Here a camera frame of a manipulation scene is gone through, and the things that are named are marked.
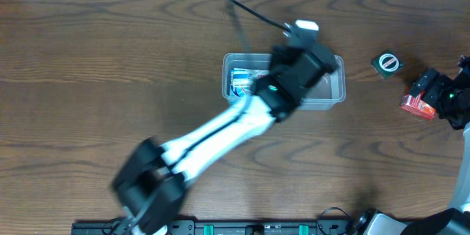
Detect red small box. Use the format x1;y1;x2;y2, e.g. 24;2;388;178
399;87;436;120

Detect white Panadol box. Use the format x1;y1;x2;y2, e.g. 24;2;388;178
230;68;269;86

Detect blue cooling patch box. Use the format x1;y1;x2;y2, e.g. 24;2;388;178
229;73;256;97

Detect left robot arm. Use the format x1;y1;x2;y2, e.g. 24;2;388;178
111;21;338;234

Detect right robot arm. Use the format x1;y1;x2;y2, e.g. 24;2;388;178
345;55;469;235

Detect clear plastic container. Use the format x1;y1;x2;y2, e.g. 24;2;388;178
222;53;346;111

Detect green Zam-Buk box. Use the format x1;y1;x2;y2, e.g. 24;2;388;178
371;50;405;79

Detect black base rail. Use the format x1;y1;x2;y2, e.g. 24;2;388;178
70;207;367;235

